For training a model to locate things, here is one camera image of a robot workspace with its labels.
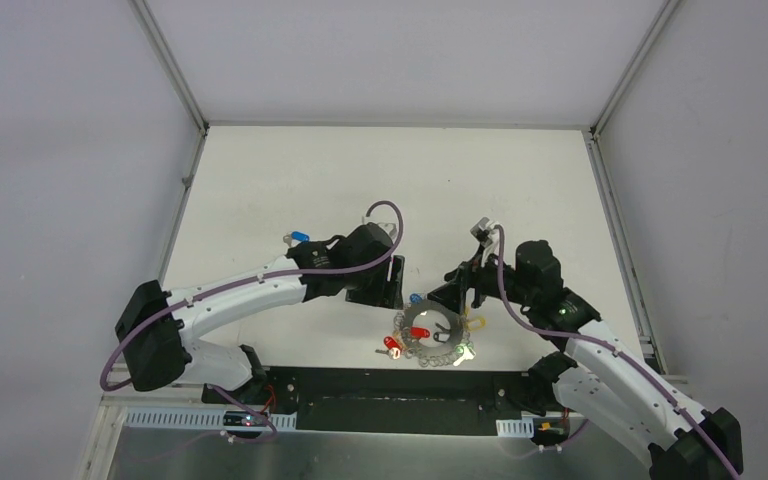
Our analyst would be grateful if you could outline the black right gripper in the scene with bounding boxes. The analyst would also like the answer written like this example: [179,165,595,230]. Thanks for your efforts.
[426,243,536,315]

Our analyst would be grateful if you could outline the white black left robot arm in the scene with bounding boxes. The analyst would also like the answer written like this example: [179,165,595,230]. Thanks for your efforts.
[100,223,402,405]

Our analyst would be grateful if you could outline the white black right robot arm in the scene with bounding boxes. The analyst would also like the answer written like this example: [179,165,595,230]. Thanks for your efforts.
[427,240,744,479]

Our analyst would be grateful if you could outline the red key tag upper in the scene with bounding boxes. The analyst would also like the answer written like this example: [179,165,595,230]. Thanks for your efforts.
[409,327,431,339]

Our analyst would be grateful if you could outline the red key tag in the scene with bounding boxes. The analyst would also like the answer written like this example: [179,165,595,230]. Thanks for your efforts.
[409,327,431,339]
[375,336,402,360]

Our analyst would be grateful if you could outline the black key tag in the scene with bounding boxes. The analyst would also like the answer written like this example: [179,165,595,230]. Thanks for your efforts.
[432,323,452,343]

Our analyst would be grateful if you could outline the red key tag lower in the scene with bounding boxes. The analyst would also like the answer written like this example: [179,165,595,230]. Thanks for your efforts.
[375,336,402,360]

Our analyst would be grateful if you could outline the green key tag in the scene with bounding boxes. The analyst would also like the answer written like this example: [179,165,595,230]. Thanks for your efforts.
[452,343,476,367]

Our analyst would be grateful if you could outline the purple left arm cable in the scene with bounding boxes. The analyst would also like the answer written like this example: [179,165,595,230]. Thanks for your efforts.
[99,199,405,442]

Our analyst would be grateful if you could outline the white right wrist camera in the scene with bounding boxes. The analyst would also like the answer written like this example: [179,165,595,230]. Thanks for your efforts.
[470,217,499,251]

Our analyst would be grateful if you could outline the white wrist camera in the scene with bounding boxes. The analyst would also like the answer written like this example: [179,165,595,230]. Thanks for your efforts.
[361,216,400,242]
[470,217,499,251]

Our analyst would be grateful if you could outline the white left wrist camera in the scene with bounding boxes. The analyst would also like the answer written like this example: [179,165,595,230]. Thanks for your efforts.
[361,216,400,242]

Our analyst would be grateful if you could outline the black mounting base plate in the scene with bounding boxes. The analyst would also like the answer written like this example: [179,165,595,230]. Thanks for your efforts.
[230,366,564,436]

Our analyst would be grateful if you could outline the right white cable duct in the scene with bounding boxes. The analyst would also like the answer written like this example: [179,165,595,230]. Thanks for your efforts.
[495,417,535,439]

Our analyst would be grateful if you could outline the white cable duct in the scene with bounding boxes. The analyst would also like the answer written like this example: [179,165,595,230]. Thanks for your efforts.
[123,407,270,432]
[495,417,535,439]

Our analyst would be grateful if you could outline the left white cable duct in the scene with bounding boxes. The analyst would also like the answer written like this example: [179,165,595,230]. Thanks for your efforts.
[123,407,270,432]

